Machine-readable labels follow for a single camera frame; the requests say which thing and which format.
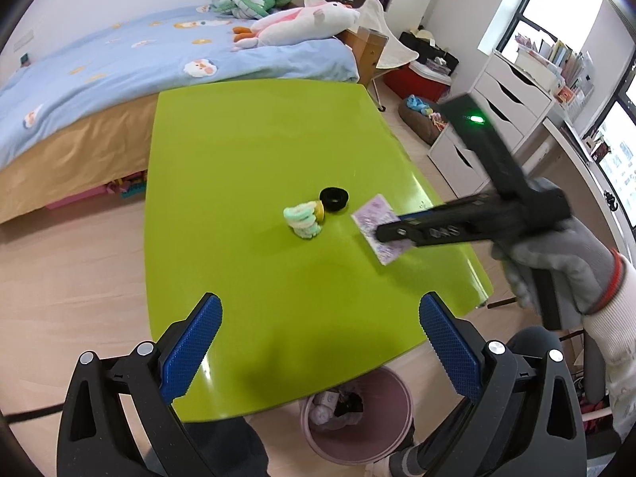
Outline pink box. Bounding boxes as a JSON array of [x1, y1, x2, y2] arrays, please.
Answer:
[[47, 184, 120, 210]]

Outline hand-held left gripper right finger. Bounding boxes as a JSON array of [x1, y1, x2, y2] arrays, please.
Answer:
[[419, 291, 590, 477]]

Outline colourful toy blocks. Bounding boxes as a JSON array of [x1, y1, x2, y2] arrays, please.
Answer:
[[107, 171, 147, 200]]

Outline person's right forearm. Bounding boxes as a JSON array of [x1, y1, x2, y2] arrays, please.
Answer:
[[581, 257, 636, 444]]

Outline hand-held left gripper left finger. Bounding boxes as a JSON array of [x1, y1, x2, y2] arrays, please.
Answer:
[[56, 292, 223, 477]]

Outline black cable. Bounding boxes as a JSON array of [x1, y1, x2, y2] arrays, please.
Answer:
[[0, 406, 65, 424]]

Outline brown basket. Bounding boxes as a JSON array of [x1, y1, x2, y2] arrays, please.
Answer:
[[398, 94, 448, 146]]

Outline white folding chair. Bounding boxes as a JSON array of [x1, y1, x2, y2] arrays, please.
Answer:
[[303, 0, 415, 110]]

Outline blue printed blanket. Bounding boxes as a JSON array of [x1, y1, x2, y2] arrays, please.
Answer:
[[0, 6, 359, 170]]

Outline wooden nightstand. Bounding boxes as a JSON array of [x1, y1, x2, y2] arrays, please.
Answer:
[[343, 26, 388, 87]]

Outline bed with tan skirt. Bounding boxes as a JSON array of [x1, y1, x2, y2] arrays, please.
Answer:
[[0, 6, 359, 225]]

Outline white pink plush toy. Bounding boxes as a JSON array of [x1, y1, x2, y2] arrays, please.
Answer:
[[231, 1, 361, 52]]

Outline row of books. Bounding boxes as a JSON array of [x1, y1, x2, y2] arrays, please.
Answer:
[[514, 32, 594, 110]]

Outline person's left leg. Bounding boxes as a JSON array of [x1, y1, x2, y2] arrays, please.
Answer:
[[181, 417, 269, 477]]

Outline red storage box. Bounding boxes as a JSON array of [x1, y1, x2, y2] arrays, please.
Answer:
[[384, 64, 450, 103]]

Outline black bag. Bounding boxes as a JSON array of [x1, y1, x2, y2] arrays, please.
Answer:
[[400, 30, 459, 76]]

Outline person's right hand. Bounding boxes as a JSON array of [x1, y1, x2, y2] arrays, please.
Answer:
[[492, 217, 628, 316]]

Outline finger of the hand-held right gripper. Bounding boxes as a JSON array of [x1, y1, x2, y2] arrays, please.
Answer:
[[396, 197, 498, 225], [376, 217, 498, 250]]

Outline purple printed packet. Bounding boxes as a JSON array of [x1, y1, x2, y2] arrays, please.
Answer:
[[351, 194, 411, 266]]

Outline white drawer chest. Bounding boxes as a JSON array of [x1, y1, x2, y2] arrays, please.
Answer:
[[427, 50, 555, 197]]

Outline pink waste bin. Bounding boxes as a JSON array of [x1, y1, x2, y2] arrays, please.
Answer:
[[299, 365, 415, 464]]

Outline window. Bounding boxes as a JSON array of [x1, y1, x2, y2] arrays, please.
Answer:
[[477, 0, 636, 229]]

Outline green striped plush toy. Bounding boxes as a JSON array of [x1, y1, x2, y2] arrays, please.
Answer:
[[231, 0, 301, 23]]

